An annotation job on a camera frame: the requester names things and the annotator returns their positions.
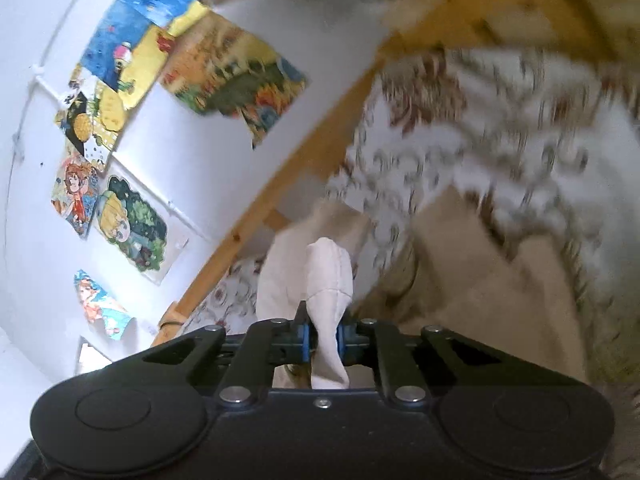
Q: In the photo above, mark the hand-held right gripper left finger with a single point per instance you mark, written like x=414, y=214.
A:
x=303, y=337

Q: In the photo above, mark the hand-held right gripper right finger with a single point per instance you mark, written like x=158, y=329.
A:
x=341, y=339

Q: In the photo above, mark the beige hoodie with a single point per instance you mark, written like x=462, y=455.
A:
x=475, y=280

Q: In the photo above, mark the floral bed sheet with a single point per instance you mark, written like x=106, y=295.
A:
x=500, y=135

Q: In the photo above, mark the wooden bed frame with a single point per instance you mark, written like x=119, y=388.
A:
x=300, y=180

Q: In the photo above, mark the torn colourful wall poster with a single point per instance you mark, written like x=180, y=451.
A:
x=100, y=305

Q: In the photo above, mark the yellow green cartoon wall poster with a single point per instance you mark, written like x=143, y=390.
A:
x=127, y=225

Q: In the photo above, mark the colourful wall pictures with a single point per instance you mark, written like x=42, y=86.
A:
x=125, y=165

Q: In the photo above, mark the cartoon figure wall poster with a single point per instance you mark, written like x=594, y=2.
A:
x=75, y=195

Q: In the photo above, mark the dark dotted wall poster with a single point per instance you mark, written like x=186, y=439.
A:
x=90, y=125

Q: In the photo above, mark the blue cartoon wall poster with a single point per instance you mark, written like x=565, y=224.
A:
x=135, y=25

